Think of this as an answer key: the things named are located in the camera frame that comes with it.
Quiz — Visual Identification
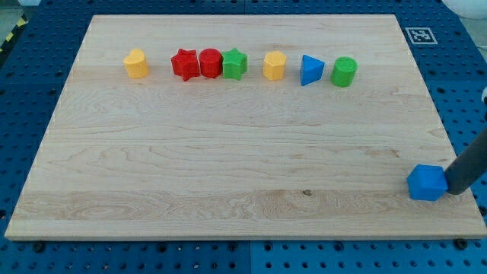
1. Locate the blue cube block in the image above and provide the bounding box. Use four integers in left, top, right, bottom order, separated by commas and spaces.
407, 164, 448, 201

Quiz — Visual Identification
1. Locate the light wooden board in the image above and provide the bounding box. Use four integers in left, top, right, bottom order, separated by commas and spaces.
5, 14, 486, 241

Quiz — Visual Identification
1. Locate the green star block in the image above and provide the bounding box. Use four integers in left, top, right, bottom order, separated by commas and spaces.
221, 48, 247, 81

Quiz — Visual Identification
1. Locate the yellow hexagon block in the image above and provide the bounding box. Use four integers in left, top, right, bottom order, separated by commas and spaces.
263, 51, 287, 81

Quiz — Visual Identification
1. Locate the red cylinder block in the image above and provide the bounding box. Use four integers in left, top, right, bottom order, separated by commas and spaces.
199, 48, 223, 78

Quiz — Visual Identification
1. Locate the red star block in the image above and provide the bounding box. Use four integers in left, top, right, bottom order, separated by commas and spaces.
170, 49, 200, 81

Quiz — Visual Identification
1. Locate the blue triangle block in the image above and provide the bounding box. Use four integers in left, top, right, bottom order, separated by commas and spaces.
300, 55, 325, 86

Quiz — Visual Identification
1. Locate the green cylinder block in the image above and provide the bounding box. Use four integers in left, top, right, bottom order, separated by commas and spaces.
330, 56, 358, 88

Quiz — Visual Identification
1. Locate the yellow heart block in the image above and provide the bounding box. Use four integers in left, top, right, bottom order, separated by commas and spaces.
123, 48, 150, 78

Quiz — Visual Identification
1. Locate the white fiducial marker tag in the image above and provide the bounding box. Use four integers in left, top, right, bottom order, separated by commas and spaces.
406, 27, 438, 45

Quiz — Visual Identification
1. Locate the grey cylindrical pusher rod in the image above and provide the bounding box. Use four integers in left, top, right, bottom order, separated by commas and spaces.
444, 129, 486, 195

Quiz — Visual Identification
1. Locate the yellow black hazard tape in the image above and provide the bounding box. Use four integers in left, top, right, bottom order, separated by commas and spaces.
1, 14, 29, 54

